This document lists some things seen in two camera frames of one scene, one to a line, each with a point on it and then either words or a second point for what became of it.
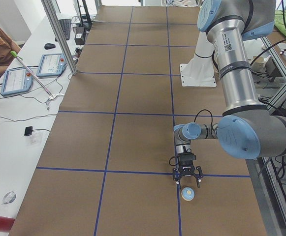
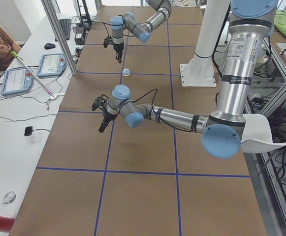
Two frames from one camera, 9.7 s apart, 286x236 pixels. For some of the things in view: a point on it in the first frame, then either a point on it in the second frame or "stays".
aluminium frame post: x=61 y=36 stays
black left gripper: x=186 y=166 → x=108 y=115
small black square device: x=28 y=131 stays
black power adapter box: x=79 y=37 stays
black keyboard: x=65 y=24 stays
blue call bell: x=187 y=193 → x=126 y=72
